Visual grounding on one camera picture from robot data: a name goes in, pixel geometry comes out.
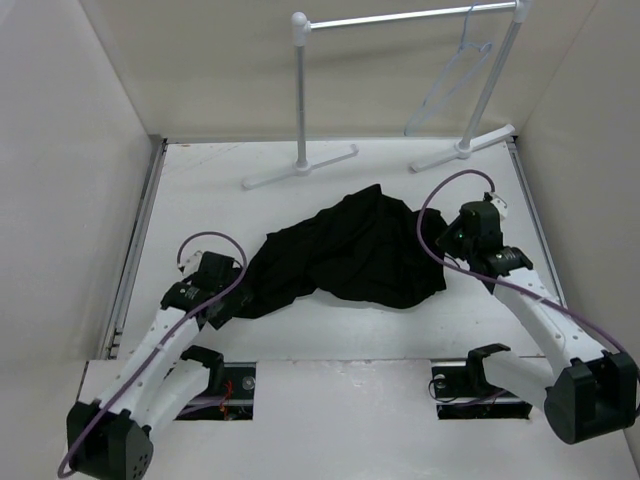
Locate black trousers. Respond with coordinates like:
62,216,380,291
237,184,446,319

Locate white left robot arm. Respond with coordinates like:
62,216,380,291
58,251,251,479

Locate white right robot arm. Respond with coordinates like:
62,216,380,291
436,198,638,444

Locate white clothes rack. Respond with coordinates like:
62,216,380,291
241,0,534,191

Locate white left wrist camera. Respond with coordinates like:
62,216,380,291
179,251,202,277

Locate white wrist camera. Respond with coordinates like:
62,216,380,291
179,251,202,277
484,192,508,221

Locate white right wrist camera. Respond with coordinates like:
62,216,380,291
484,192,508,221

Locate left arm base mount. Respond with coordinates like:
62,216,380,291
176,362,257,421

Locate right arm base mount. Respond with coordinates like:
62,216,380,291
428,361,533,420

